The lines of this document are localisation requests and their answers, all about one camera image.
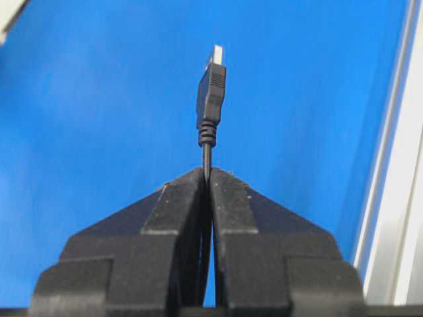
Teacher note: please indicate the silver aluminium extrusion frame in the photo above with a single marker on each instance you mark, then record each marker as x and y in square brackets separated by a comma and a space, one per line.
[388, 252]

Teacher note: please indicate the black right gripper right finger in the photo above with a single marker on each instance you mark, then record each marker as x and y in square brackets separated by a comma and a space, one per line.
[271, 262]

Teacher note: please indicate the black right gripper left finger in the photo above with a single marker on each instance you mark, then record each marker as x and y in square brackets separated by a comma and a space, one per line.
[146, 260]

